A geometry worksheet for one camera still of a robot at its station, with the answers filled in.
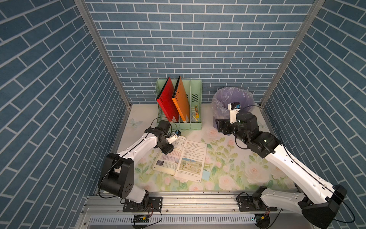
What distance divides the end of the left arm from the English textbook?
3 cm

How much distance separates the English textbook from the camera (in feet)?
2.77

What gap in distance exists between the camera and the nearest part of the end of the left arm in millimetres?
633
